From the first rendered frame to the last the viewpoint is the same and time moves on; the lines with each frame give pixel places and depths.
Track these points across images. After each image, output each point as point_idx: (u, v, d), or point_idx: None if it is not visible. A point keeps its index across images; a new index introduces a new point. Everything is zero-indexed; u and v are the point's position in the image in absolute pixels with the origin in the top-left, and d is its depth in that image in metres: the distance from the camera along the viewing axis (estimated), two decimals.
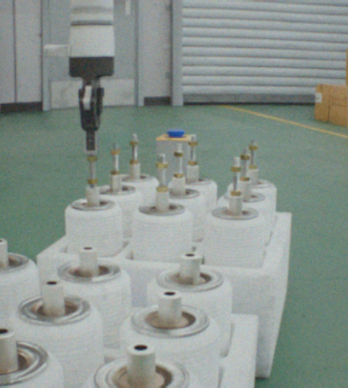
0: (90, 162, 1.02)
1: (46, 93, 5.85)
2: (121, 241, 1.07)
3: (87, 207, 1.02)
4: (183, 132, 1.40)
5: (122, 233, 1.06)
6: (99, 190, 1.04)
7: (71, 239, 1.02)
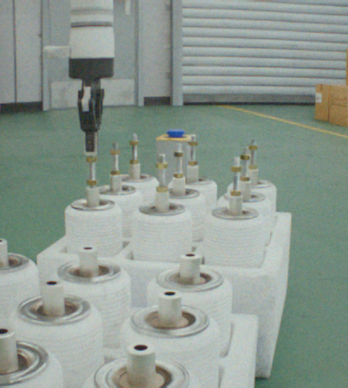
0: (89, 163, 1.03)
1: (46, 93, 5.85)
2: (121, 242, 1.07)
3: (86, 207, 1.02)
4: (183, 132, 1.40)
5: (121, 234, 1.06)
6: (98, 190, 1.04)
7: (70, 239, 1.02)
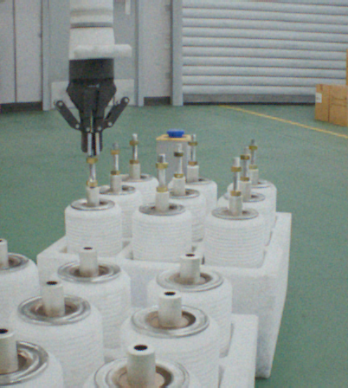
0: (93, 163, 1.03)
1: (46, 93, 5.85)
2: (118, 246, 1.04)
3: (79, 205, 1.03)
4: (183, 132, 1.40)
5: (117, 238, 1.03)
6: (96, 191, 1.03)
7: (66, 235, 1.05)
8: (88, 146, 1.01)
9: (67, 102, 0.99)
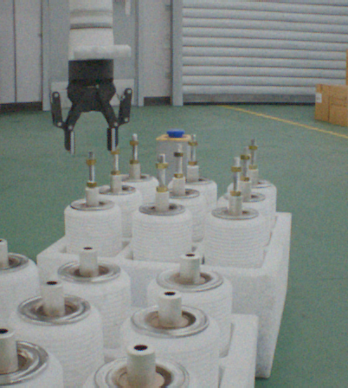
0: (93, 164, 1.03)
1: (46, 93, 5.85)
2: (107, 249, 1.02)
3: (76, 204, 1.04)
4: (183, 132, 1.40)
5: (106, 242, 1.02)
6: (93, 192, 1.03)
7: None
8: (71, 145, 1.00)
9: (62, 98, 0.98)
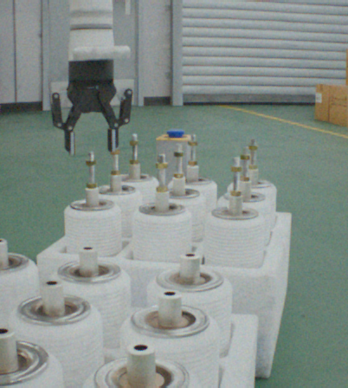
0: (93, 165, 1.03)
1: (46, 93, 5.85)
2: (121, 242, 1.06)
3: (85, 207, 1.02)
4: (183, 132, 1.40)
5: (121, 235, 1.06)
6: (98, 191, 1.04)
7: (69, 239, 1.02)
8: (71, 145, 1.00)
9: (62, 99, 0.99)
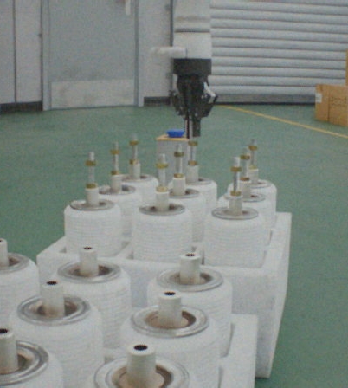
0: (93, 166, 1.03)
1: (46, 93, 5.85)
2: None
3: (106, 202, 1.06)
4: (183, 132, 1.40)
5: None
6: (88, 190, 1.05)
7: (121, 235, 1.05)
8: (185, 131, 1.22)
9: (177, 93, 1.23)
